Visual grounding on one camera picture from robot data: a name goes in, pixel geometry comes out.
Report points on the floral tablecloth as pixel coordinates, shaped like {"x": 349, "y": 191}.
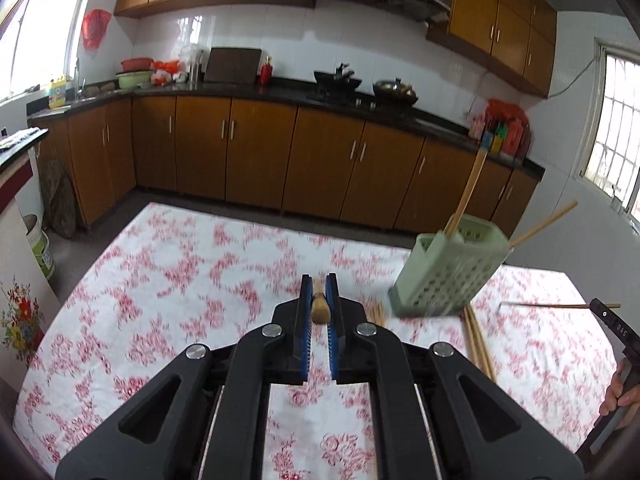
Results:
{"x": 175, "y": 280}

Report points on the clutter on dark shelf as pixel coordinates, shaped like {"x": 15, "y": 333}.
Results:
{"x": 17, "y": 140}

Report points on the wide bright window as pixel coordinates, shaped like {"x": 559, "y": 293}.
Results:
{"x": 35, "y": 25}

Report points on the yellow detergent bottle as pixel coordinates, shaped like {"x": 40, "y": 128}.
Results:
{"x": 57, "y": 94}

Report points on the wooden chopstick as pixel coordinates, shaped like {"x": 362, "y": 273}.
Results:
{"x": 467, "y": 192}
{"x": 484, "y": 357}
{"x": 545, "y": 224}
{"x": 375, "y": 314}
{"x": 318, "y": 306}
{"x": 550, "y": 305}
{"x": 472, "y": 342}

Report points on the green basin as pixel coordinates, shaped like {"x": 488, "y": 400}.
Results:
{"x": 134, "y": 80}

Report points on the clear plastic bag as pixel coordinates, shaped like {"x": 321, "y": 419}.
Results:
{"x": 192, "y": 62}

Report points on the colourful boxes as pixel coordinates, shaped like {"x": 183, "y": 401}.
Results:
{"x": 495, "y": 141}

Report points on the barred window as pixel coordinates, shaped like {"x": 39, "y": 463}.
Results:
{"x": 617, "y": 130}

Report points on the pot with lid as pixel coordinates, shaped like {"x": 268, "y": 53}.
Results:
{"x": 395, "y": 91}

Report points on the flower printed white panel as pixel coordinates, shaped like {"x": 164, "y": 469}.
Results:
{"x": 20, "y": 310}

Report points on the brown mesh sack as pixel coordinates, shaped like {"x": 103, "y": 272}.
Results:
{"x": 59, "y": 200}

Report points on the large red plastic bag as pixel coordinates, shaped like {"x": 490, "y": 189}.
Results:
{"x": 510, "y": 120}

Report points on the black kitchen countertop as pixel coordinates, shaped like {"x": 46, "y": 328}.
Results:
{"x": 285, "y": 94}

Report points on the black wok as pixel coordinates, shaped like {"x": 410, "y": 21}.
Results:
{"x": 337, "y": 81}

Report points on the red basin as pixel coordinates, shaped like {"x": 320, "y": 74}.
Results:
{"x": 136, "y": 64}

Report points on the person's right hand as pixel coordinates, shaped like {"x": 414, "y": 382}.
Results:
{"x": 616, "y": 390}

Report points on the plastic bucket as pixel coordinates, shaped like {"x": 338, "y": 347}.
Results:
{"x": 40, "y": 250}

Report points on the wooden base cabinets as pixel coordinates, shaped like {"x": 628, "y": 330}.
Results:
{"x": 260, "y": 155}

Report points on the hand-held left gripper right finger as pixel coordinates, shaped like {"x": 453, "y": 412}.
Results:
{"x": 333, "y": 340}

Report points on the green perforated utensil holder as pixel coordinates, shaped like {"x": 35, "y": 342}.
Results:
{"x": 440, "y": 280}

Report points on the red bottle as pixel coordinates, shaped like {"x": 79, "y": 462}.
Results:
{"x": 265, "y": 72}

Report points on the dark cutting board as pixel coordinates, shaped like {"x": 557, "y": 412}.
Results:
{"x": 232, "y": 66}

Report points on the red hanging plastic bag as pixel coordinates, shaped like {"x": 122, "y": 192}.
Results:
{"x": 96, "y": 30}

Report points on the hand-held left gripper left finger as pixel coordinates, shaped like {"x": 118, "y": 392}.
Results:
{"x": 306, "y": 340}

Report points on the metal faucet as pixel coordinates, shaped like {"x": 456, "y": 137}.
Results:
{"x": 77, "y": 77}

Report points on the orange plastic bag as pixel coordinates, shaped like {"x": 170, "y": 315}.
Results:
{"x": 166, "y": 71}

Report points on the black gas stove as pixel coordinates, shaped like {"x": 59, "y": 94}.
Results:
{"x": 360, "y": 101}

